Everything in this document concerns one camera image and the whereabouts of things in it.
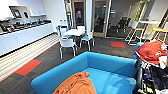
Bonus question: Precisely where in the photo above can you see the orange garment with white print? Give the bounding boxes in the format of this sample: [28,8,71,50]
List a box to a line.
[52,71,98,94]

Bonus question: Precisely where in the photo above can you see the white square table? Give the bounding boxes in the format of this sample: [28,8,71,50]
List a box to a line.
[63,28,88,38]

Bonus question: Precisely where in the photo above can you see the wooden framed glass door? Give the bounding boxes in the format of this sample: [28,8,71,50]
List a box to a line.
[92,0,110,38]
[71,0,87,29]

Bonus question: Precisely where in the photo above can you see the blue sofa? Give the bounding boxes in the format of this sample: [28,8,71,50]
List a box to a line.
[30,50,141,94]

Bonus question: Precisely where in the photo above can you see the white high stool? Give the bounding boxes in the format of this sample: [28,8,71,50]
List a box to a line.
[124,20,139,46]

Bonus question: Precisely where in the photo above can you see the white kitchen upper cabinets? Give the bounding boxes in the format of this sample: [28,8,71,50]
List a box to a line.
[0,0,48,19]

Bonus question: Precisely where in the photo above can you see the white kitchen base cabinets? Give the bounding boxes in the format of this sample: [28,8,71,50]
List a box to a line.
[0,22,55,57]

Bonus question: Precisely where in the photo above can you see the white high table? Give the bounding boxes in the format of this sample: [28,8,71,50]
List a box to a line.
[132,19,161,43]

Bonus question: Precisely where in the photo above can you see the red garment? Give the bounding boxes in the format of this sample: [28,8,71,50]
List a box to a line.
[134,39,168,67]

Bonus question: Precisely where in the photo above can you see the high stool with yellow seat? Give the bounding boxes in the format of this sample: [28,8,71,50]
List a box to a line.
[151,20,168,43]

